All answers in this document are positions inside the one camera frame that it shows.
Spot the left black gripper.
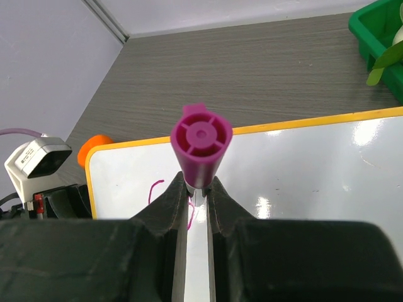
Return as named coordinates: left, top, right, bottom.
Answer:
left=1, top=184, right=91, bottom=220

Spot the toy bok choy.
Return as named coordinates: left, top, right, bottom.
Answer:
left=366, top=41, right=402, bottom=86

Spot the magenta marker cap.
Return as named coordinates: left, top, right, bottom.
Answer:
left=170, top=103, right=233, bottom=189

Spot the left aluminium frame post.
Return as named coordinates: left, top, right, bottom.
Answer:
left=82, top=0, right=130, bottom=45

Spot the orange framed whiteboard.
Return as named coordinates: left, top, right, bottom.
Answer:
left=85, top=108, right=402, bottom=301

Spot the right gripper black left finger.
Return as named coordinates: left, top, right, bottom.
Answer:
left=1, top=173, right=188, bottom=301

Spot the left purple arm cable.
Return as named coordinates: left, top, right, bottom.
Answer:
left=0, top=126, right=48, bottom=138

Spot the orange toy fruit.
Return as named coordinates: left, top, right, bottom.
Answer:
left=77, top=134, right=115, bottom=168

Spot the white marker pen body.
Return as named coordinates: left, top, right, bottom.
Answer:
left=185, top=182, right=209, bottom=207

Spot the green plastic basket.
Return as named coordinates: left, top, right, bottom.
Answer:
left=348, top=0, right=402, bottom=103

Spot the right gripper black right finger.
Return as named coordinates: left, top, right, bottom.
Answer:
left=207, top=179, right=402, bottom=301

